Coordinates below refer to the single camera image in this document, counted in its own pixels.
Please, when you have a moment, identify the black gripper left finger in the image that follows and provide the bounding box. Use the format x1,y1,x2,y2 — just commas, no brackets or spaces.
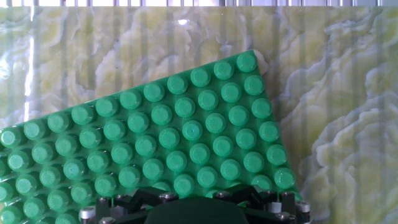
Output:
79,186,180,224

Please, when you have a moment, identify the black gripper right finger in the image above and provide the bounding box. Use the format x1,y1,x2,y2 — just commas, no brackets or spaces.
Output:
213,185,312,224

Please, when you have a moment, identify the green studded baseplate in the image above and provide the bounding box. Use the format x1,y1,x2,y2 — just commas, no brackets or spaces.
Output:
0,49,303,224

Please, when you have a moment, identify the green marble pattern mat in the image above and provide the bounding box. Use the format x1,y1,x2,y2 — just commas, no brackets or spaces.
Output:
0,6,398,224

